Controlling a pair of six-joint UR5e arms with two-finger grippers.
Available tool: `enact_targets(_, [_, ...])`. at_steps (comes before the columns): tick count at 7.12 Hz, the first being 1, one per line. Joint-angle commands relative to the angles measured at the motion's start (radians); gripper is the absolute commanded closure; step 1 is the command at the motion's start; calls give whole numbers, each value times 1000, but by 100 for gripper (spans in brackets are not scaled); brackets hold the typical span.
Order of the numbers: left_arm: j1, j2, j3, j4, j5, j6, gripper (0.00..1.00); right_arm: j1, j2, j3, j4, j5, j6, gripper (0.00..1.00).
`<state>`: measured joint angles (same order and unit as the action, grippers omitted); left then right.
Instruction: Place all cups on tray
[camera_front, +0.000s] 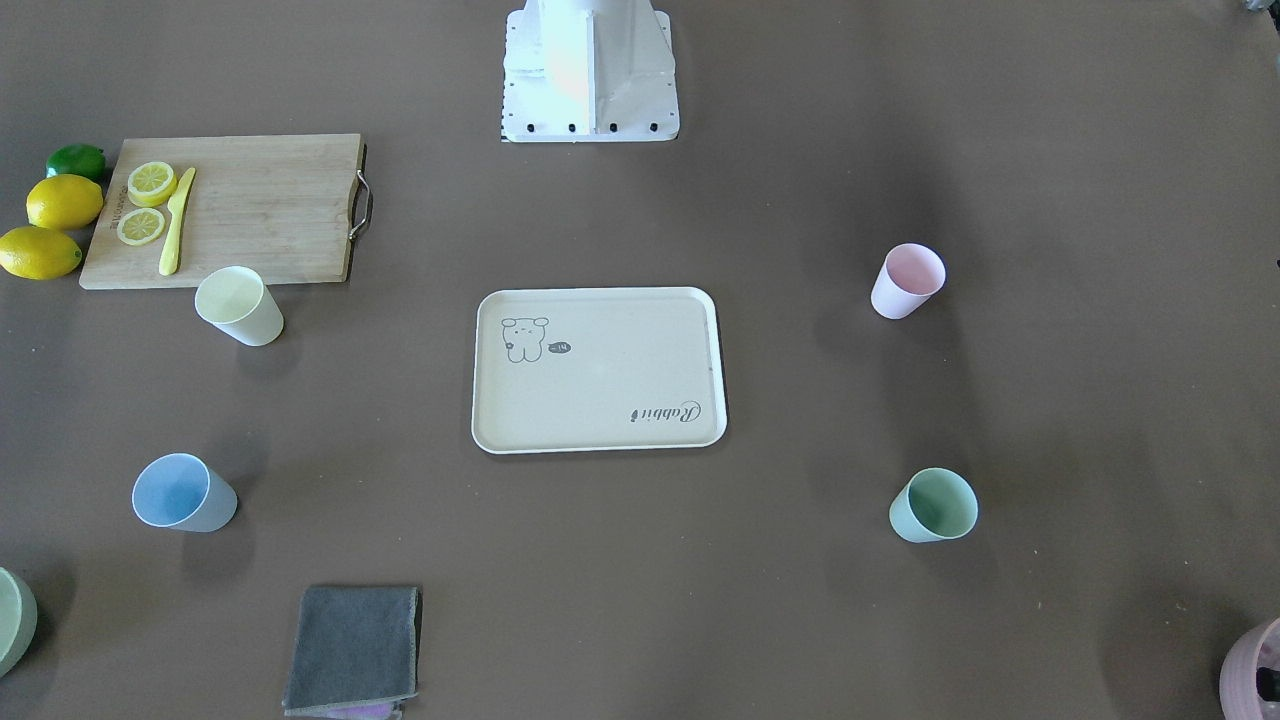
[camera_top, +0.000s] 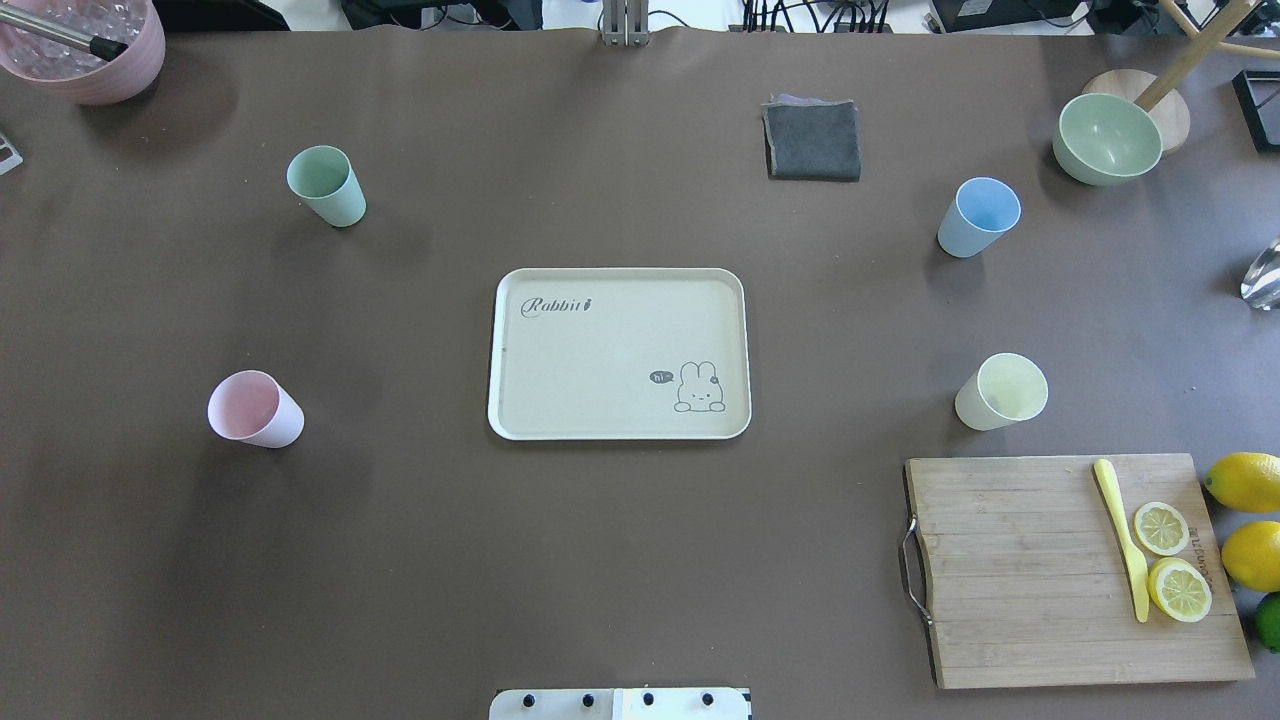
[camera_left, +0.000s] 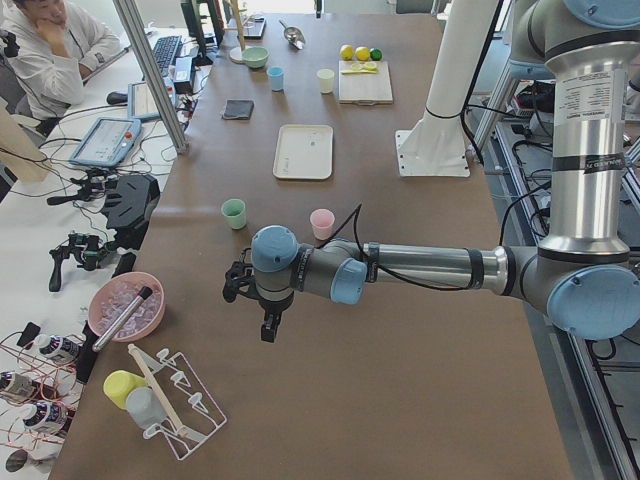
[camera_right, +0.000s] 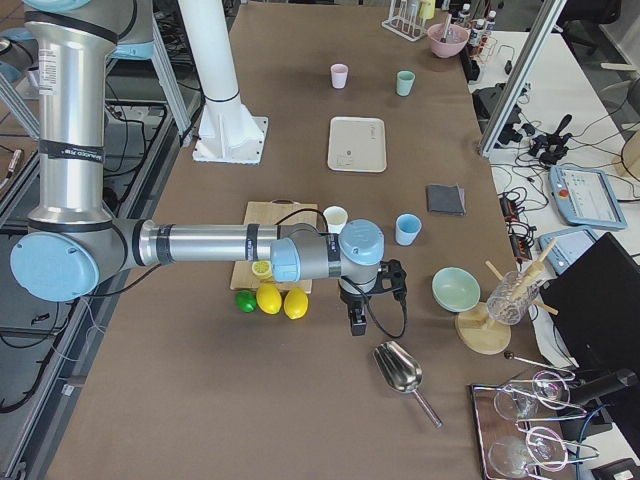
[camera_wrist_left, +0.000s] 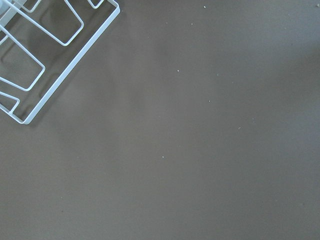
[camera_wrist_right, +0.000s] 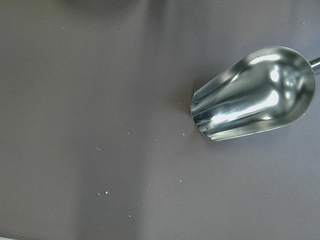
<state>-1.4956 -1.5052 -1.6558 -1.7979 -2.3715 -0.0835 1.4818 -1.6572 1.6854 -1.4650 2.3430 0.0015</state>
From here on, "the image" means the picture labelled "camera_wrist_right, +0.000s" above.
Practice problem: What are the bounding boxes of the metal scoop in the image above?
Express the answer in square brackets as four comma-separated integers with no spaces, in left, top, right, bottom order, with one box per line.
[190,46,320,141]

